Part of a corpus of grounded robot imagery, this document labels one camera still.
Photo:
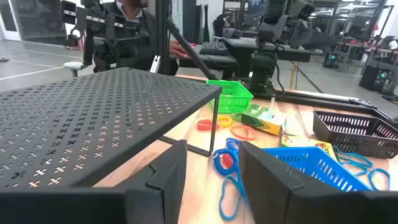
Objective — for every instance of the black perforated metal shelf riser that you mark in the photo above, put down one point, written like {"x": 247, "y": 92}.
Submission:
{"x": 93, "y": 93}

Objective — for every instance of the person's hand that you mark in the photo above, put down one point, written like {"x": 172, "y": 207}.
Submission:
{"x": 178, "y": 49}

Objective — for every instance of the blue silicone wristband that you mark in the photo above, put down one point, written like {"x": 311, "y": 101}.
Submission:
{"x": 220, "y": 205}

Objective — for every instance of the orange spiral wrist coil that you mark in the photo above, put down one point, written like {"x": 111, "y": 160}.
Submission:
{"x": 200, "y": 125}

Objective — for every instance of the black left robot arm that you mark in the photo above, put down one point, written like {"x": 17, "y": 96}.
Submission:
{"x": 264, "y": 71}

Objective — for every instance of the grey chair armrest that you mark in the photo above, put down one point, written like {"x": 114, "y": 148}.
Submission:
{"x": 74, "y": 65}

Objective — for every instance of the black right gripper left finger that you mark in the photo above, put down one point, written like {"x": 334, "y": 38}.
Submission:
{"x": 155, "y": 193}

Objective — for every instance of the black frame post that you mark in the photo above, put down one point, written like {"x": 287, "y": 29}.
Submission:
{"x": 161, "y": 31}

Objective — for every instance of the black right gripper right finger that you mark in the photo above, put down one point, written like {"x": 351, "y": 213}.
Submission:
{"x": 280, "y": 205}

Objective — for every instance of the blue plastic basket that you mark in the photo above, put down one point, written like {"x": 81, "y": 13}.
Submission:
{"x": 317, "y": 165}

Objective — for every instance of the blue spiral wrist coil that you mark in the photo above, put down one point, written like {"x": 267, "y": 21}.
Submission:
{"x": 217, "y": 165}
{"x": 231, "y": 143}

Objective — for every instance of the black keyboard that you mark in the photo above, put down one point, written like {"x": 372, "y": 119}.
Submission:
{"x": 214, "y": 48}

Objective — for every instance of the black desk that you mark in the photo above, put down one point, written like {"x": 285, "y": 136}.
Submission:
{"x": 242, "y": 43}

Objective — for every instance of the orange silicone wristband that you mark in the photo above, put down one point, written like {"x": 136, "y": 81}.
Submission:
{"x": 242, "y": 126}

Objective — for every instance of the yellow spiral wrist coil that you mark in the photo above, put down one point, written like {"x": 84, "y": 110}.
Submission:
{"x": 229, "y": 121}

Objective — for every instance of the green plastic basket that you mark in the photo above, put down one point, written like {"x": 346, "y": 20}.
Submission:
{"x": 233, "y": 102}

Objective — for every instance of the person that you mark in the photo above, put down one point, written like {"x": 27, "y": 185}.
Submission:
{"x": 149, "y": 31}

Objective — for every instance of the black plastic basket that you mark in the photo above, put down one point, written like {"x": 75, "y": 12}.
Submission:
{"x": 357, "y": 149}

